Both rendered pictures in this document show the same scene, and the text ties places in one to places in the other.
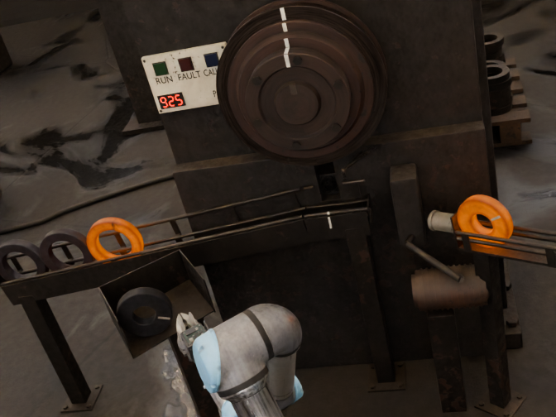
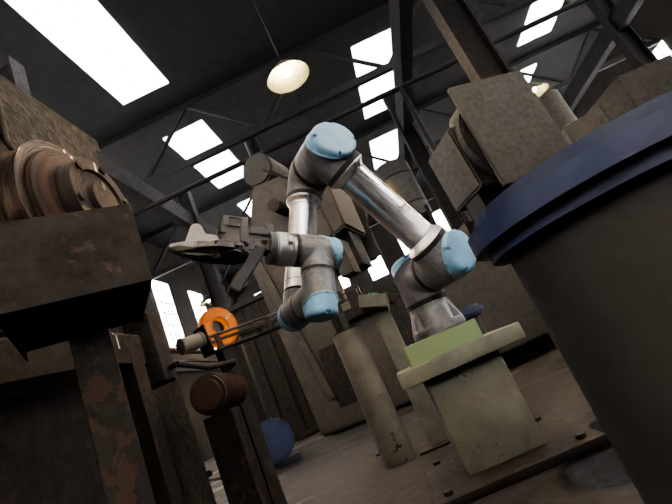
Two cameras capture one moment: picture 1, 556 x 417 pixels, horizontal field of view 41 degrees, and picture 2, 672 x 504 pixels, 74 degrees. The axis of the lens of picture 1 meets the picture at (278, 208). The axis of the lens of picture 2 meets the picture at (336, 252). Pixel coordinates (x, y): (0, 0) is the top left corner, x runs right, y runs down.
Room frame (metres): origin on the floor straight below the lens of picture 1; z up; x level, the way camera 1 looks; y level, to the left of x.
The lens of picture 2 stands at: (1.51, 1.18, 0.32)
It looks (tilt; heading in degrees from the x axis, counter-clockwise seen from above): 16 degrees up; 258
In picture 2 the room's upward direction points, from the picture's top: 24 degrees counter-clockwise
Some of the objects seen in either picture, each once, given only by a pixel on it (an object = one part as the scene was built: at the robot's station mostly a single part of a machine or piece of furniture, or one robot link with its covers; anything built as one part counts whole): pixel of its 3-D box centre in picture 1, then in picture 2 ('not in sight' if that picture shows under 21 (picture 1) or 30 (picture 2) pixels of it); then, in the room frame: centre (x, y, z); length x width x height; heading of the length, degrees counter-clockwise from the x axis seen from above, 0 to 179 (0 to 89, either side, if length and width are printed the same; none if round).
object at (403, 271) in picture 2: not in sight; (417, 277); (1.06, -0.03, 0.52); 0.13 x 0.12 x 0.14; 113
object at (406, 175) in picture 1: (408, 204); (148, 351); (1.90, -0.38, 0.68); 0.11 x 0.08 x 0.24; 165
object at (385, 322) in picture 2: not in sight; (404, 364); (1.06, -0.61, 0.31); 0.24 x 0.16 x 0.62; 75
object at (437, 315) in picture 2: not in sight; (433, 316); (1.07, -0.04, 0.40); 0.15 x 0.15 x 0.10
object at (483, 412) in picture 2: not in sight; (479, 410); (1.07, -0.04, 0.13); 0.40 x 0.40 x 0.26; 77
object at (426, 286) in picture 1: (457, 338); (239, 452); (1.73, -0.43, 0.27); 0.22 x 0.13 x 0.53; 75
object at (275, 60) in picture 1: (298, 100); (99, 202); (1.85, -0.12, 1.11); 0.28 x 0.06 x 0.28; 75
